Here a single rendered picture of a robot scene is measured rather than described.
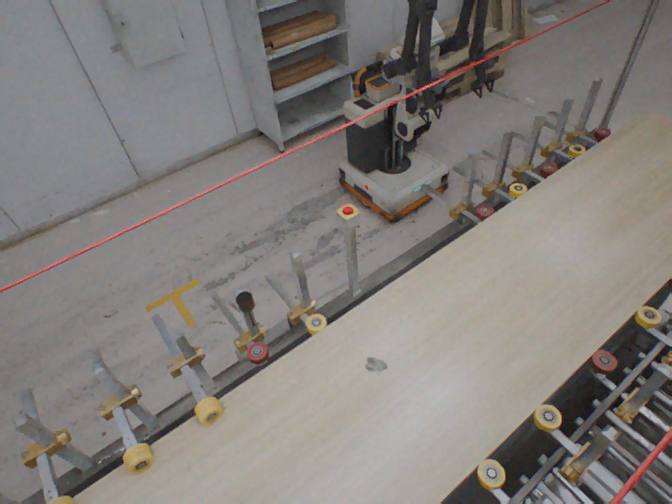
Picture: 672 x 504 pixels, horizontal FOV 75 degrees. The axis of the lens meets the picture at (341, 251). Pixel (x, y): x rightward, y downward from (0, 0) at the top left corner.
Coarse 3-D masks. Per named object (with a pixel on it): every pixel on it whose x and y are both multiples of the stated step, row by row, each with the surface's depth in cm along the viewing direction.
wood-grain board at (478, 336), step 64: (640, 128) 250; (576, 192) 217; (640, 192) 214; (448, 256) 195; (512, 256) 192; (576, 256) 190; (640, 256) 187; (384, 320) 175; (448, 320) 173; (512, 320) 170; (576, 320) 168; (256, 384) 160; (320, 384) 158; (384, 384) 156; (448, 384) 155; (512, 384) 153; (192, 448) 146; (256, 448) 144; (320, 448) 143; (384, 448) 142; (448, 448) 140
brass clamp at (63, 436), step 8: (56, 432) 146; (64, 432) 146; (64, 440) 145; (24, 448) 143; (32, 448) 143; (40, 448) 142; (48, 448) 142; (56, 448) 145; (64, 448) 147; (32, 456) 141; (24, 464) 140; (32, 464) 142
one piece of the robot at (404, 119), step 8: (400, 48) 266; (440, 48) 271; (392, 56) 267; (400, 56) 262; (416, 56) 262; (432, 56) 269; (440, 56) 276; (432, 64) 274; (400, 80) 281; (408, 80) 275; (400, 104) 288; (400, 112) 291; (408, 112) 286; (416, 112) 291; (432, 112) 296; (400, 120) 295; (408, 120) 290; (416, 120) 291; (432, 120) 300; (400, 128) 299; (408, 128) 293; (416, 128) 294; (400, 136) 304; (408, 136) 297
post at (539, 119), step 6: (540, 114) 225; (534, 120) 227; (540, 120) 224; (534, 126) 229; (540, 126) 228; (534, 132) 231; (540, 132) 231; (534, 138) 232; (528, 144) 237; (534, 144) 235; (528, 150) 239; (534, 150) 239; (528, 156) 241; (528, 162) 243; (522, 180) 253
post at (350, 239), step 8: (344, 232) 181; (352, 232) 179; (344, 240) 185; (352, 240) 182; (352, 248) 186; (352, 256) 189; (352, 264) 192; (352, 272) 196; (352, 280) 200; (352, 288) 205; (352, 296) 208
